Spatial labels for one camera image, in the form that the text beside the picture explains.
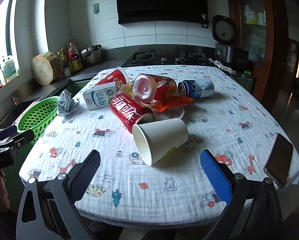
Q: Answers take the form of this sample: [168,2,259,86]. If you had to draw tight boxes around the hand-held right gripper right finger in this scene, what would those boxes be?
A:
[200,149,283,240]

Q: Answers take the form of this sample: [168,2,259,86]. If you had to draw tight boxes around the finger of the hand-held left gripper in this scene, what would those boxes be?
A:
[0,129,35,155]
[0,124,18,144]

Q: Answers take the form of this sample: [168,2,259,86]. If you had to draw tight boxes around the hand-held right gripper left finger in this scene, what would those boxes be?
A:
[16,149,101,240]

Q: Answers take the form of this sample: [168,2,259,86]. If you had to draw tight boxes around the green plastic basket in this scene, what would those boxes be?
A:
[16,96,60,145]

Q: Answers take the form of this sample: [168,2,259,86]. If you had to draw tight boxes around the grey paper ball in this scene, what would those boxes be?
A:
[57,89,80,117]

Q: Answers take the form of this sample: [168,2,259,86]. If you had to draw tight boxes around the white paper cup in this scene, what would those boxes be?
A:
[132,117,189,167]

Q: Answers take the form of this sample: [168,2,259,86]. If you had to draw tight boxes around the white plastic dish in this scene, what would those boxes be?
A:
[155,107,185,123]

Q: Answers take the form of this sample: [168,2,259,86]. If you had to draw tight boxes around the red cola can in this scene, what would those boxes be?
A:
[110,92,157,133]

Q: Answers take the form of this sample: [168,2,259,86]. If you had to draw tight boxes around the white milk carton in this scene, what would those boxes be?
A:
[83,81,118,111]

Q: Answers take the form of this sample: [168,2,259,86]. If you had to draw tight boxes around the orange snack wrapper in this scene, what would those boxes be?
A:
[149,95,196,113]

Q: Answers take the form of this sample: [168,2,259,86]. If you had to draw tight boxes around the blue white can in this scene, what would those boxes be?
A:
[178,78,215,99]

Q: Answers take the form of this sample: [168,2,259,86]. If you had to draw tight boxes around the yellow plastic wrapper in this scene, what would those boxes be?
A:
[118,84,136,98]

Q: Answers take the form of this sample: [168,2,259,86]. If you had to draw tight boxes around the red printed cup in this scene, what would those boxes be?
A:
[95,67,130,93]

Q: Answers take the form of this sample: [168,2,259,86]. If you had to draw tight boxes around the clear bottle red label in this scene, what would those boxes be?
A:
[134,73,177,103]

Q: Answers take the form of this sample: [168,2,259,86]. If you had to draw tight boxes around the person's left forearm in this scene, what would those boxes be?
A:
[0,170,12,213]

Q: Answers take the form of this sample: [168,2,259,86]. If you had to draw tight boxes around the steel sink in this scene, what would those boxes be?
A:
[0,96,43,128]

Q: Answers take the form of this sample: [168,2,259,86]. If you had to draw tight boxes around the printed white tablecloth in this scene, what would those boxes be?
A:
[19,65,299,229]

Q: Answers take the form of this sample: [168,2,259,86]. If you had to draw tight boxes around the detergent bottle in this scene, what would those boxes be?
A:
[1,55,21,83]

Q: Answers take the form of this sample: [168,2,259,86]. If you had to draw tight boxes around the dark smartphone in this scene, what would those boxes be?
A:
[263,133,294,188]

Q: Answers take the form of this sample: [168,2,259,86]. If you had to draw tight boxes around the wooden chopping block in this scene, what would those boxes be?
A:
[31,52,62,86]

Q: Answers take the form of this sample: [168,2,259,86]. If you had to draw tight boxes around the green base cabinet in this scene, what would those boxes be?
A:
[69,76,92,98]

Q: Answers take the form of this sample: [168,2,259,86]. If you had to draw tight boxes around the green cap bottle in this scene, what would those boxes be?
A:
[57,49,67,64]

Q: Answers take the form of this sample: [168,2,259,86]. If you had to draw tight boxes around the window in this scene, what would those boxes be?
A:
[0,0,21,90]

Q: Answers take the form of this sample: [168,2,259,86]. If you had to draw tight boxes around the red liquid bottle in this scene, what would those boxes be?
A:
[67,43,79,60]

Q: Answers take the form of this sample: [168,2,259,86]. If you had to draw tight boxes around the steel pressure cooker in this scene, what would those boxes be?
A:
[81,44,102,65]

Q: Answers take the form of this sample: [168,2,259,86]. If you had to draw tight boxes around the white rag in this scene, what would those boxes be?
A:
[209,58,236,75]

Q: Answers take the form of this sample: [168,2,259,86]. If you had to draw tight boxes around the black gas stove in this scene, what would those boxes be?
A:
[131,51,207,65]

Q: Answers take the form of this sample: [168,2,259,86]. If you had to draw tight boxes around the black rice cooker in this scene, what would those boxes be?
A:
[212,14,249,64]

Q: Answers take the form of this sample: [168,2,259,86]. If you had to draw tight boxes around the wooden glass door cabinet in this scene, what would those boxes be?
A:
[226,0,290,105]

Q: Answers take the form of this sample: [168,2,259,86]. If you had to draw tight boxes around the black range hood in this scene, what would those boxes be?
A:
[108,0,209,25]

